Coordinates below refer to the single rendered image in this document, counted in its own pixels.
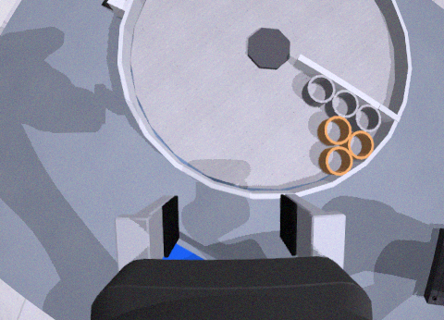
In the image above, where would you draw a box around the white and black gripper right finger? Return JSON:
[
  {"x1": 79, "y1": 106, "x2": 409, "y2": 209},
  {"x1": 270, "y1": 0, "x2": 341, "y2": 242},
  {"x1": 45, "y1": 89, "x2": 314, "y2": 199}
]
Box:
[{"x1": 280, "y1": 194, "x2": 345, "y2": 269}]

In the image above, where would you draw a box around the bronze bushing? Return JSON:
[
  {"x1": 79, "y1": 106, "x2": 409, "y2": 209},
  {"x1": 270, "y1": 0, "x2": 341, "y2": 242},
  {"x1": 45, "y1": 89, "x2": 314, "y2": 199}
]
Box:
[
  {"x1": 339, "y1": 130, "x2": 374, "y2": 159},
  {"x1": 317, "y1": 116, "x2": 352, "y2": 145},
  {"x1": 318, "y1": 147, "x2": 352, "y2": 176}
]

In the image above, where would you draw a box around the grey metal ring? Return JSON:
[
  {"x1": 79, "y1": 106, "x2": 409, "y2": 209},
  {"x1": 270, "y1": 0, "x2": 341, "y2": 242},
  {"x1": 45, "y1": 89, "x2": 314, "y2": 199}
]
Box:
[
  {"x1": 347, "y1": 105, "x2": 381, "y2": 133},
  {"x1": 302, "y1": 75, "x2": 335, "y2": 107},
  {"x1": 325, "y1": 90, "x2": 359, "y2": 118}
]

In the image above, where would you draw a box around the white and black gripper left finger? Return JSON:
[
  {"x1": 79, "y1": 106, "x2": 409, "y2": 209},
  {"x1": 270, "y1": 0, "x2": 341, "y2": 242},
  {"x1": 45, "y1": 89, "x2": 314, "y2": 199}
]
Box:
[{"x1": 115, "y1": 195, "x2": 179, "y2": 272}]

